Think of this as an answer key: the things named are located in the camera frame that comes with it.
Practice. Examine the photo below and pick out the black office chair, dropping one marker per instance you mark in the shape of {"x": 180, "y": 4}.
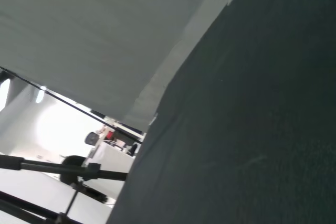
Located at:
{"x": 92, "y": 138}

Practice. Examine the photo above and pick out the black tripod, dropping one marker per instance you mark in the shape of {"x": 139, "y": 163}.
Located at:
{"x": 52, "y": 167}

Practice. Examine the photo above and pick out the black bench cloth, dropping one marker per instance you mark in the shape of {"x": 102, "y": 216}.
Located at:
{"x": 249, "y": 103}

